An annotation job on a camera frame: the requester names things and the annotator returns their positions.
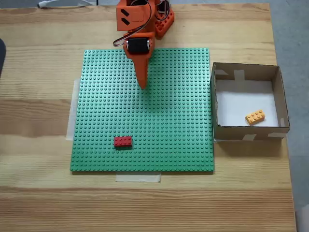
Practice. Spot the yellow lego block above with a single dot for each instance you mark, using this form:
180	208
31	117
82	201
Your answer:
255	117

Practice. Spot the green lego baseplate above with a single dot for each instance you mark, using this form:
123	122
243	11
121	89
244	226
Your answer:
108	108

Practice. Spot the red lego block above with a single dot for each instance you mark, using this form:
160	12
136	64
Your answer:
123	141

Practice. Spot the open cardboard box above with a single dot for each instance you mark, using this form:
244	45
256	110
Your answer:
241	99

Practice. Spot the long masking tape strip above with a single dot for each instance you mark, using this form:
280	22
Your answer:
72	116

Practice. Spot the short masking tape strip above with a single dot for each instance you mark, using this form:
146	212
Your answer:
138	178

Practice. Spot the black rounded object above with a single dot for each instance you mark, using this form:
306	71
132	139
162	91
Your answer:
2	58

